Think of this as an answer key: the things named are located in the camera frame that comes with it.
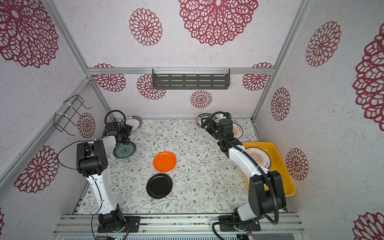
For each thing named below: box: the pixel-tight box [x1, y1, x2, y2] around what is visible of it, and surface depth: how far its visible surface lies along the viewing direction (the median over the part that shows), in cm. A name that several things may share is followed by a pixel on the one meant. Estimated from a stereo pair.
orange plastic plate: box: [152, 151, 177, 173], surface depth 98 cm
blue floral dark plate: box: [113, 141, 137, 159], surface depth 102 cm
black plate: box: [146, 173, 173, 200], surface depth 87 cm
